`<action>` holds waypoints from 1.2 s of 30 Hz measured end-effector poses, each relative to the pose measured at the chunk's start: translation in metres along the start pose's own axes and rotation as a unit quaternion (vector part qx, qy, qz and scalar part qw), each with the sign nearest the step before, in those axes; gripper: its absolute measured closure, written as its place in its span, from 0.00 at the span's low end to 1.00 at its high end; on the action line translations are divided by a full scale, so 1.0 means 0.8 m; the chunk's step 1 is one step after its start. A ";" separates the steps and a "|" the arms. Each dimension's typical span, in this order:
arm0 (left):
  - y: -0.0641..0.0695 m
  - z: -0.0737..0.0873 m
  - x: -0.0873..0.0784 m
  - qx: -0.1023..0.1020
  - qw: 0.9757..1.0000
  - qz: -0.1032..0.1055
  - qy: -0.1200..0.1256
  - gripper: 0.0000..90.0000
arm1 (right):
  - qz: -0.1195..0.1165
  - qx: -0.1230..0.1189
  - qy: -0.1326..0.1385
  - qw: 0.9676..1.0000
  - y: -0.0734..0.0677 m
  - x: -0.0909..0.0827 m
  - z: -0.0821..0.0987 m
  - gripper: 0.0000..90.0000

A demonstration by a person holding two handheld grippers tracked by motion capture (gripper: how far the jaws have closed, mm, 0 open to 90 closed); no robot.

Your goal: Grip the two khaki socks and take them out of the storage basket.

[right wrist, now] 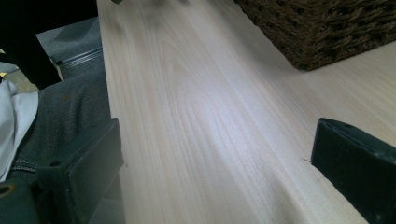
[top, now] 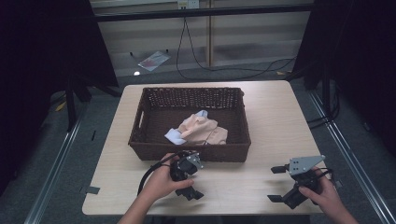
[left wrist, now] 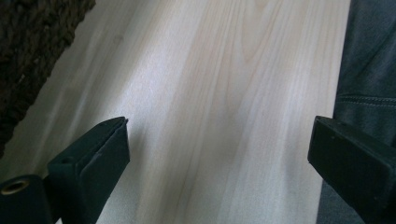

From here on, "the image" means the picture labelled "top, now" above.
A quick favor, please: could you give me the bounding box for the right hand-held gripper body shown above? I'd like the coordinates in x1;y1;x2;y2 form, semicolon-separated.
281;155;327;210

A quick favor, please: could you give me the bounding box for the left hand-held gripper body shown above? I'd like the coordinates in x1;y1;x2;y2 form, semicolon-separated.
169;150;205;184

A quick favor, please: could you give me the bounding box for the white cloth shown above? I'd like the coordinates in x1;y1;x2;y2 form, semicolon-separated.
163;127;188;146

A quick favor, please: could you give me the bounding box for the peach cloth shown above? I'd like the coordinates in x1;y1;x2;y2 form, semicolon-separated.
177;113;229;146

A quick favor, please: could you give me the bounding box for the brown wicker basket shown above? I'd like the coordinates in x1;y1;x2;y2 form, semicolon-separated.
128;87;252;163

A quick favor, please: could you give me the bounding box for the person's left hand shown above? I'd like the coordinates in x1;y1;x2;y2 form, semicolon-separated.
140;152;195;205

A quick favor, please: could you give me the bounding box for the person's right hand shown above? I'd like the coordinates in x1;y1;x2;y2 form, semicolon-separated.
298;166;344;217

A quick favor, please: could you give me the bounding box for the grey tape strip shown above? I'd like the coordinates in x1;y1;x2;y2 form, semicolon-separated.
78;185;101;196

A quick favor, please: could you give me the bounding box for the clear plastic packet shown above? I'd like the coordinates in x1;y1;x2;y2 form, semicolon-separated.
137;50;172;73

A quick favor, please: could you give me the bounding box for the black curtain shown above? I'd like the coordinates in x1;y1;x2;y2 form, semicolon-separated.
292;0;396;157
0;0;120;197

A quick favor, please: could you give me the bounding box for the black metal stand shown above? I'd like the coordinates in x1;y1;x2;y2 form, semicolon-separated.
64;73;92;133

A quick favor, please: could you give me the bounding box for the black horizontal bar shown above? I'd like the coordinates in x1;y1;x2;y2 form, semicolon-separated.
92;3;314;22

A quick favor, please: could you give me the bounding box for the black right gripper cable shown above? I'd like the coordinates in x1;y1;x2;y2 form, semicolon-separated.
316;167;334;188

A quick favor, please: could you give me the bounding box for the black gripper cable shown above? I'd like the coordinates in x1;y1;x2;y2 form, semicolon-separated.
316;167;334;188
137;151;185;197

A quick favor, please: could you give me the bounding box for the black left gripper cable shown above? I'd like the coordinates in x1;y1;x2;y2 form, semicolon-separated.
137;151;185;197

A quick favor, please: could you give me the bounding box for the metal floor rail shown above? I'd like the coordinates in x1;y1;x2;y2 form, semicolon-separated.
307;90;396;224
23;104;87;224

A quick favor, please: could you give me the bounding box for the bundle of black cables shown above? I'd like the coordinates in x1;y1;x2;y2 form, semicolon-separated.
306;83;341;130

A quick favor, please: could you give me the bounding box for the long black floor cable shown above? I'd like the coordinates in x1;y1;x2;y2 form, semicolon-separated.
175;17;297;81

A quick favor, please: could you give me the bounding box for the wooden upright post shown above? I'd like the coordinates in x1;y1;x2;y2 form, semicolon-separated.
207;0;216;68

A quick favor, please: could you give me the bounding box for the white wall socket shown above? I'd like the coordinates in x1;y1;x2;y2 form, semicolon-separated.
177;0;201;10

